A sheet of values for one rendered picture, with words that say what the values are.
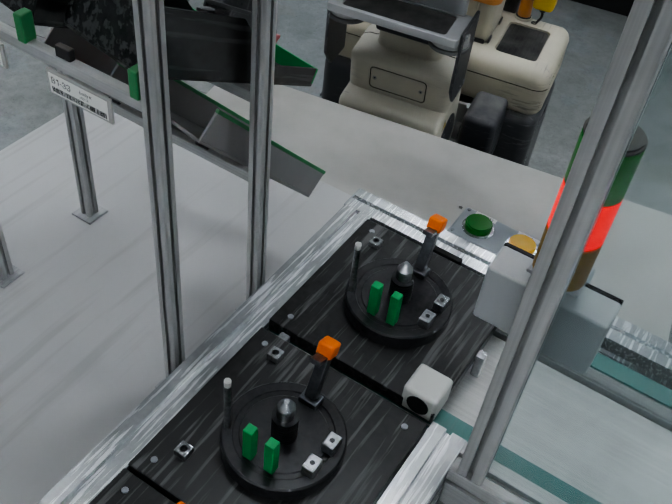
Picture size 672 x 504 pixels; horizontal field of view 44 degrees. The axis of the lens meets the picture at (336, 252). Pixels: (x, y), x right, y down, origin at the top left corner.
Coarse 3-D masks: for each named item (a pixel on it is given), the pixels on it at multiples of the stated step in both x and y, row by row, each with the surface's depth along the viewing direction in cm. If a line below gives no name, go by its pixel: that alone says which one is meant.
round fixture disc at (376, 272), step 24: (384, 264) 111; (360, 288) 108; (384, 288) 108; (432, 288) 109; (360, 312) 105; (384, 312) 105; (408, 312) 105; (384, 336) 103; (408, 336) 103; (432, 336) 104
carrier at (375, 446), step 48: (240, 384) 98; (288, 384) 96; (336, 384) 99; (192, 432) 93; (240, 432) 91; (288, 432) 89; (336, 432) 92; (384, 432) 95; (144, 480) 89; (192, 480) 88; (240, 480) 88; (288, 480) 87; (336, 480) 90; (384, 480) 91
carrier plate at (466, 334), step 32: (352, 256) 114; (384, 256) 115; (416, 256) 116; (320, 288) 110; (480, 288) 112; (288, 320) 105; (320, 320) 106; (480, 320) 108; (352, 352) 103; (384, 352) 103; (416, 352) 103; (448, 352) 104; (384, 384) 100
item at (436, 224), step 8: (432, 216) 106; (440, 216) 107; (432, 224) 106; (440, 224) 106; (424, 232) 105; (432, 232) 105; (440, 232) 107; (424, 240) 108; (432, 240) 107; (424, 248) 108; (432, 248) 108; (424, 256) 108; (416, 264) 109; (424, 264) 109
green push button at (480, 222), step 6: (468, 216) 122; (474, 216) 122; (480, 216) 122; (486, 216) 123; (468, 222) 121; (474, 222) 121; (480, 222) 121; (486, 222) 122; (468, 228) 121; (474, 228) 120; (480, 228) 120; (486, 228) 121; (474, 234) 121; (480, 234) 121; (486, 234) 121
